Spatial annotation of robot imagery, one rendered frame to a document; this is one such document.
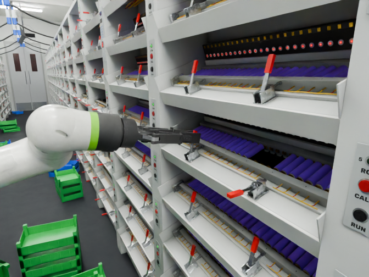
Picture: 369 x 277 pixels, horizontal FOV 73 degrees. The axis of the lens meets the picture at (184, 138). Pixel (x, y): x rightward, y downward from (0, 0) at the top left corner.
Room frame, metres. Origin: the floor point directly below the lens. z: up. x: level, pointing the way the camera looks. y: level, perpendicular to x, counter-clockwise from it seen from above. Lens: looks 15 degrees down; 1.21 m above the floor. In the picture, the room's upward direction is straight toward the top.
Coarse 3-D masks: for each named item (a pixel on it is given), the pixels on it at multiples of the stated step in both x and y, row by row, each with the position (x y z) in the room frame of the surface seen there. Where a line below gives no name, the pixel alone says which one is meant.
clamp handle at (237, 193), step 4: (252, 184) 0.49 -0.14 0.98; (248, 188) 0.48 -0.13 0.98; (252, 188) 0.48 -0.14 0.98; (228, 192) 0.46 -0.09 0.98; (232, 192) 0.46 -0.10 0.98; (236, 192) 0.46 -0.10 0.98; (240, 192) 0.46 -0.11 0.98; (244, 192) 0.47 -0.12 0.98; (228, 196) 0.45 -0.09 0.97; (232, 196) 0.45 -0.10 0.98; (236, 196) 0.45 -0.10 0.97
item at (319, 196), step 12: (204, 144) 0.74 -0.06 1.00; (228, 156) 0.63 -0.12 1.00; (240, 156) 0.61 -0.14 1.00; (252, 168) 0.56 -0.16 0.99; (264, 168) 0.54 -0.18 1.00; (276, 180) 0.50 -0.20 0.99; (288, 180) 0.47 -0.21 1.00; (300, 192) 0.45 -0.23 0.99; (312, 192) 0.42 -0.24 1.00; (324, 192) 0.41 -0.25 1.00; (324, 204) 0.41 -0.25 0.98
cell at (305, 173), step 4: (312, 164) 0.51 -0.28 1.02; (316, 164) 0.50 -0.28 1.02; (320, 164) 0.50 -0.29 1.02; (308, 168) 0.50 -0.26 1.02; (312, 168) 0.49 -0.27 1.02; (316, 168) 0.50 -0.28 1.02; (304, 172) 0.49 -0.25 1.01; (308, 172) 0.49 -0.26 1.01; (312, 172) 0.49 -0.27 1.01; (300, 176) 0.48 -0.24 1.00; (304, 176) 0.48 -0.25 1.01; (308, 176) 0.48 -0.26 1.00; (304, 180) 0.47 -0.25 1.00
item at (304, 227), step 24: (192, 120) 0.93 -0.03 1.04; (216, 120) 0.85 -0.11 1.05; (168, 144) 0.88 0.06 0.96; (312, 144) 0.55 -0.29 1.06; (192, 168) 0.68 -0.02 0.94; (216, 168) 0.63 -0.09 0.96; (240, 168) 0.60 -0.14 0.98; (288, 192) 0.47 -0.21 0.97; (264, 216) 0.45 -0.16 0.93; (288, 216) 0.41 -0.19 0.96; (312, 216) 0.40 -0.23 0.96; (312, 240) 0.36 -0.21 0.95
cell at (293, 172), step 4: (308, 160) 0.52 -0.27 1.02; (300, 164) 0.52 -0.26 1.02; (304, 164) 0.51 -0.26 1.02; (308, 164) 0.51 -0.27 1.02; (296, 168) 0.51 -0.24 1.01; (300, 168) 0.51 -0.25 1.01; (304, 168) 0.51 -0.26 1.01; (292, 172) 0.50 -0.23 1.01; (296, 172) 0.50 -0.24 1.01; (300, 172) 0.50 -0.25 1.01; (296, 176) 0.49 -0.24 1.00
